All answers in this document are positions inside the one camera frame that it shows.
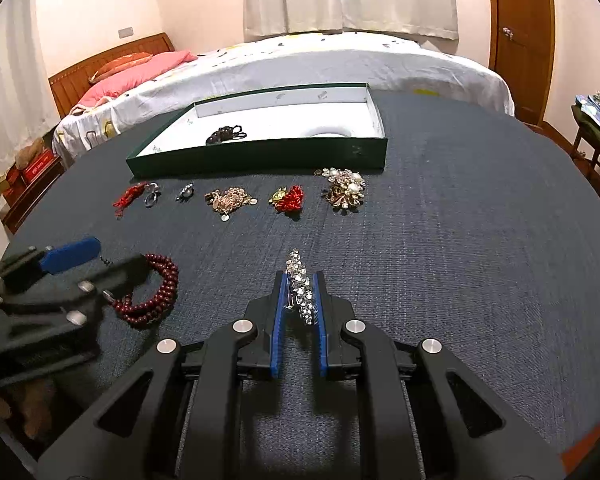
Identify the red tassel charm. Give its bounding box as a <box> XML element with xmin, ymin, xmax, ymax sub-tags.
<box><xmin>112</xmin><ymin>182</ymin><xmax>149</xmax><ymax>220</ymax></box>

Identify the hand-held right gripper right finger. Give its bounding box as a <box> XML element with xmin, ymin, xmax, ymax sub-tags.
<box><xmin>315</xmin><ymin>270</ymin><xmax>567</xmax><ymax>480</ymax></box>

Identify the gold and red coral charm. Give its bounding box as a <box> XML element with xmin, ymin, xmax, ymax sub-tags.
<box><xmin>268</xmin><ymin>184</ymin><xmax>306</xmax><ymax>220</ymax></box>

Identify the brown plush toy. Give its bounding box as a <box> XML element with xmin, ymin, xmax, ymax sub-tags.
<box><xmin>13</xmin><ymin>137</ymin><xmax>46</xmax><ymax>169</ymax></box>

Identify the pink blanket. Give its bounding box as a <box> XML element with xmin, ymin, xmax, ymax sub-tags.
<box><xmin>71</xmin><ymin>49</ymin><xmax>200</xmax><ymax>111</ymax></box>

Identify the gold chain necklace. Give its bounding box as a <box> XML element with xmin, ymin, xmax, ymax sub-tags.
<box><xmin>203</xmin><ymin>186</ymin><xmax>257</xmax><ymax>223</ymax></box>

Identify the red box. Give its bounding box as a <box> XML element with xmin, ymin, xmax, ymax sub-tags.
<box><xmin>22</xmin><ymin>152</ymin><xmax>57</xmax><ymax>184</ymax></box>

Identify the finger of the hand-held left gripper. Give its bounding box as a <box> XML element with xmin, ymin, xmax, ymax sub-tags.
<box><xmin>0</xmin><ymin>254</ymin><xmax>149</xmax><ymax>333</ymax></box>
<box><xmin>0</xmin><ymin>239</ymin><xmax>102</xmax><ymax>307</ymax></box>

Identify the wooden bedside cabinet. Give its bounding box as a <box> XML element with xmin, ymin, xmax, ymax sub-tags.
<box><xmin>0</xmin><ymin>155</ymin><xmax>66</xmax><ymax>234</ymax></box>

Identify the black cord jewelry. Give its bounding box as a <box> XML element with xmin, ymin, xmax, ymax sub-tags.
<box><xmin>205</xmin><ymin>126</ymin><xmax>249</xmax><ymax>147</ymax></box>

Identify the orange pillow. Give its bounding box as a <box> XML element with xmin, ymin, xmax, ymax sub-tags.
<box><xmin>88</xmin><ymin>52</ymin><xmax>154</xmax><ymax>84</ymax></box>

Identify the bed with patterned white sheet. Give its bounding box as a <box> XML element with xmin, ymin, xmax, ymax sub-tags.
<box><xmin>52</xmin><ymin>31</ymin><xmax>515</xmax><ymax>168</ymax></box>

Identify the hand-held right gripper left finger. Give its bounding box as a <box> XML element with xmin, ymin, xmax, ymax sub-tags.
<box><xmin>37</xmin><ymin>271</ymin><xmax>288</xmax><ymax>480</ymax></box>

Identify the green box with white inside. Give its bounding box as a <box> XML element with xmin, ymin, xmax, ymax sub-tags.
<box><xmin>126</xmin><ymin>82</ymin><xmax>388</xmax><ymax>179</ymax></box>

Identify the dark red bead bracelet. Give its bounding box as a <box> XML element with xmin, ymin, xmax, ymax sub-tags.
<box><xmin>100</xmin><ymin>253</ymin><xmax>180</xmax><ymax>330</ymax></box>

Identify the pile of clothes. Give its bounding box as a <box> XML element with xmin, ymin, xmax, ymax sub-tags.
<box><xmin>572</xmin><ymin>89</ymin><xmax>600</xmax><ymax>137</ymax></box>

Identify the wooden chair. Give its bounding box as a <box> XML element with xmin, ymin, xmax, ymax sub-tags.
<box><xmin>570</xmin><ymin>67</ymin><xmax>600</xmax><ymax>202</ymax></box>

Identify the wooden headboard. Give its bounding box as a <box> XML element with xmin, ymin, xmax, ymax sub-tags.
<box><xmin>48</xmin><ymin>32</ymin><xmax>176</xmax><ymax>120</ymax></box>

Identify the person's left hand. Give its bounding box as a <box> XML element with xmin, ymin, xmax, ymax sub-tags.
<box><xmin>0</xmin><ymin>377</ymin><xmax>54</xmax><ymax>442</ymax></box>

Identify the brown wooden door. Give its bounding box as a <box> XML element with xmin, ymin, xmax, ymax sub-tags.
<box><xmin>486</xmin><ymin>0</ymin><xmax>556</xmax><ymax>126</ymax></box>

